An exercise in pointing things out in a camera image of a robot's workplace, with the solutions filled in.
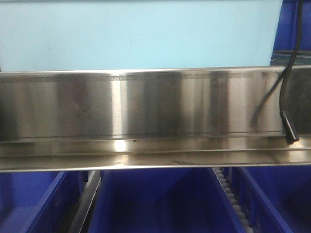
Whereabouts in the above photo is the light blue plastic bin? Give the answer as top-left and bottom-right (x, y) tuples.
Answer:
(0, 0), (282, 71)

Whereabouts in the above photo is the dark blue bin lower middle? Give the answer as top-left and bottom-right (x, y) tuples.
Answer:
(88, 168), (245, 233)

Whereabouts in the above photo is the dark blue bin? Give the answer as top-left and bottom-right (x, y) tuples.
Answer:
(226, 166), (311, 233)
(0, 171), (84, 233)
(273, 0), (311, 55)
(88, 168), (245, 233)

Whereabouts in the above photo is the dark blue bin lower right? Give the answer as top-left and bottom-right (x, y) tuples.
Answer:
(226, 166), (311, 233)

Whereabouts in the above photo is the dark blue bin upper right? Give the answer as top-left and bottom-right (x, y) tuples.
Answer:
(273, 0), (311, 55)

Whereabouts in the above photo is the dark blue bin lower left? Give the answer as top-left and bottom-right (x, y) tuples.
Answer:
(0, 171), (84, 233)

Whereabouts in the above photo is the stainless steel shelf front rail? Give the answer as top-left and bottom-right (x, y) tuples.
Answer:
(0, 66), (311, 172)

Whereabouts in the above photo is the steel divider rail left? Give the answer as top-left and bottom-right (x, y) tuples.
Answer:
(69, 171), (101, 233)

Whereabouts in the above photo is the black cable with plug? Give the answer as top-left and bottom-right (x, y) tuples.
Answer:
(278, 0), (304, 145)

